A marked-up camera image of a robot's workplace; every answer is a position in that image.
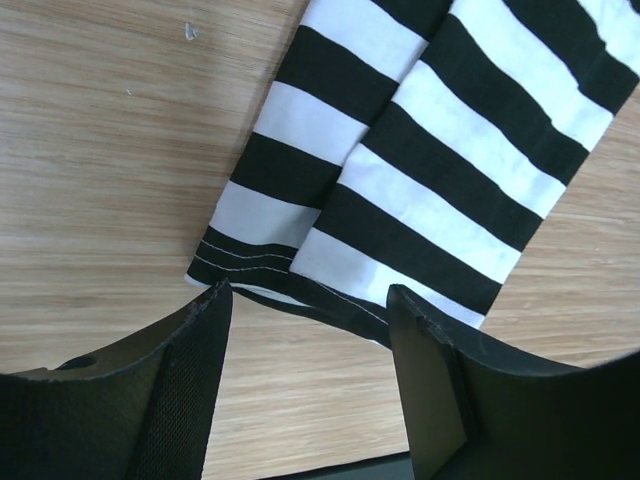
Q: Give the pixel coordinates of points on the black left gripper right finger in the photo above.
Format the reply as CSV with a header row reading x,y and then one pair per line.
x,y
477,408

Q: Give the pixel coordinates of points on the black white striped tank top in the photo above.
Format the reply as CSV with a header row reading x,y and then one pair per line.
x,y
419,143

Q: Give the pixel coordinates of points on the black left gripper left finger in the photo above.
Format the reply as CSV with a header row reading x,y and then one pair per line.
x,y
139,408

